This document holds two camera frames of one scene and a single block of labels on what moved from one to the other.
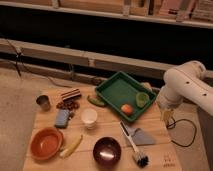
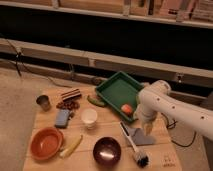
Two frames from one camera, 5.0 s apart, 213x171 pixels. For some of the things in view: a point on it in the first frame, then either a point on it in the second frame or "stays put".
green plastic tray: x=120 y=89 stays put
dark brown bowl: x=107 y=151 stays put
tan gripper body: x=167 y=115 to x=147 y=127
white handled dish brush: x=140 y=158 stays put
